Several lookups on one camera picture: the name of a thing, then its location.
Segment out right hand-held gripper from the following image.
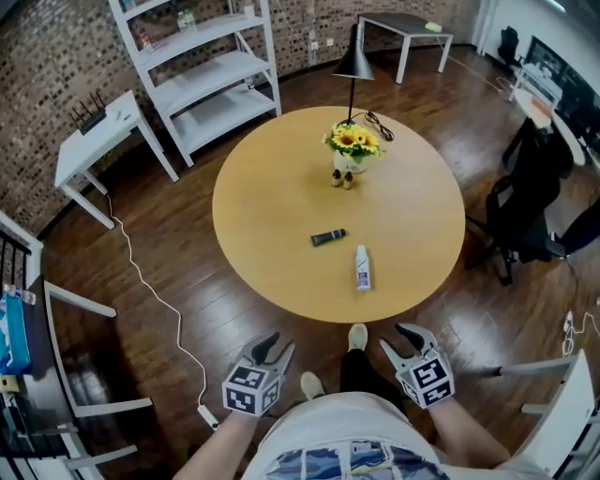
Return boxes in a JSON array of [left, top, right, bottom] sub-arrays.
[[378, 322, 456, 411]]

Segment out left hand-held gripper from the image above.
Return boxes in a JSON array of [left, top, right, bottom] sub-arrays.
[[221, 331, 297, 417]]

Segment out white tube with purple label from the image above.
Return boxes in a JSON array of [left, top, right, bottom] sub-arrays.
[[354, 244, 372, 293]]

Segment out black cosmetic tube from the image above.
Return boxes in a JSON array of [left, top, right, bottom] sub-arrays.
[[309, 228, 349, 248]]

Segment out person's right forearm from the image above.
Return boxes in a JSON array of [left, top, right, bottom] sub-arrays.
[[428, 402, 512, 470]]

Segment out person's left forearm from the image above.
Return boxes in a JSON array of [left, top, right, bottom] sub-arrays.
[[172, 412, 259, 480]]

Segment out person's right beige shoe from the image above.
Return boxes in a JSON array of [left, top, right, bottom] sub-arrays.
[[347, 322, 369, 353]]

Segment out person's beige shoe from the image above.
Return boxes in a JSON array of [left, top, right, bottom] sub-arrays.
[[299, 371, 325, 401], [347, 322, 369, 353]]

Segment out person's left beige shoe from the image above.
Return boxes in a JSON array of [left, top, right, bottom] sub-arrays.
[[299, 371, 325, 401]]

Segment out person's black trousers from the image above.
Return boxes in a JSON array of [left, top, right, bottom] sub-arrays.
[[339, 349, 407, 413]]

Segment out person's printed beige shirt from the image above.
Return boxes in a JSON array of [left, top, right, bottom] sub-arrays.
[[241, 392, 563, 480]]

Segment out sunflower bouquet in white pot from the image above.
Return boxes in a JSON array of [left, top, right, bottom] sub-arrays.
[[322, 122, 388, 175]]

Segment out clear water bottle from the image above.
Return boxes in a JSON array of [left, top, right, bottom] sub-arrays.
[[3, 283, 37, 305]]

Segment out blue tissue box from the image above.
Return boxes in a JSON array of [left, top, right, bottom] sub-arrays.
[[0, 293, 33, 375]]

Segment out white side table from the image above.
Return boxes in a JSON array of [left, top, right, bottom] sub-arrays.
[[54, 90, 181, 231]]

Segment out round white table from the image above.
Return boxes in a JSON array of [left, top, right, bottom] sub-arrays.
[[513, 88, 587, 165]]

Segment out white shelf unit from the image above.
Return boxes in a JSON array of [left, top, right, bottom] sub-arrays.
[[107, 0, 283, 169]]

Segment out black railing with white top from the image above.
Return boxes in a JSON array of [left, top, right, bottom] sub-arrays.
[[0, 210, 46, 292]]

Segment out black desk lamp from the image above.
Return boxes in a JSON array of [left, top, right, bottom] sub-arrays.
[[331, 22, 376, 128]]

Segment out black router with antennas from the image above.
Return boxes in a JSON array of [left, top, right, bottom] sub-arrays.
[[68, 92, 107, 137]]

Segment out white monitor desk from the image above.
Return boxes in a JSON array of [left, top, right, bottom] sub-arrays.
[[509, 63, 563, 102]]

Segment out black monitor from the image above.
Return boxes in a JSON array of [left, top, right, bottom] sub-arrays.
[[529, 35, 600, 142]]

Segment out black swivel chair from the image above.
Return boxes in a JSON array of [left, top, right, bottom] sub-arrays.
[[496, 26, 524, 71]]

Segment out dark top white table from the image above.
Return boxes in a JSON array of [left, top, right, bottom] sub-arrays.
[[358, 12, 455, 85]]

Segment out white floor cable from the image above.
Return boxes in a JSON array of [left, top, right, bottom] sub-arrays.
[[106, 191, 220, 431]]

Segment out white power strip with cable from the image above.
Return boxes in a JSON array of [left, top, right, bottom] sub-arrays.
[[562, 308, 600, 360]]

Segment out black lamp cable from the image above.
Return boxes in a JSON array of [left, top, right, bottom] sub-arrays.
[[351, 111, 396, 142]]

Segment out dark desk with white frame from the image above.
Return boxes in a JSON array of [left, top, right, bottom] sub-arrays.
[[21, 276, 154, 470]]

